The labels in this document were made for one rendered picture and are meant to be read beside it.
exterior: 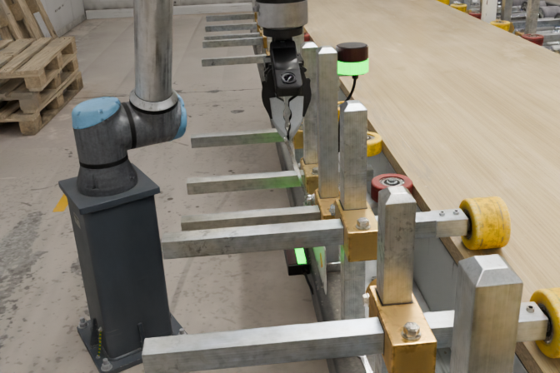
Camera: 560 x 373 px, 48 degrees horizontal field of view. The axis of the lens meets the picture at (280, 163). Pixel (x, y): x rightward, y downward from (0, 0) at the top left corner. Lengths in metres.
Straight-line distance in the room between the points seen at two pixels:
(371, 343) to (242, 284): 1.85
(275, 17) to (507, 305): 0.73
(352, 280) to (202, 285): 1.59
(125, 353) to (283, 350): 1.56
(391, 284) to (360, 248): 0.19
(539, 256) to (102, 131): 1.33
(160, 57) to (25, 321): 1.22
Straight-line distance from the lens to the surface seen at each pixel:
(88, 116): 1.94
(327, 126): 1.19
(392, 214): 0.71
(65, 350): 2.40
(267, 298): 2.48
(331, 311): 1.21
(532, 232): 1.10
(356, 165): 0.95
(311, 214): 1.21
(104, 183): 1.99
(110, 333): 2.20
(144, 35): 1.83
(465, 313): 0.49
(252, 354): 0.73
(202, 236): 0.94
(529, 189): 1.26
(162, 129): 2.00
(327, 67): 1.15
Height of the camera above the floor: 1.42
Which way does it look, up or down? 23 degrees down
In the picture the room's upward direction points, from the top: 3 degrees counter-clockwise
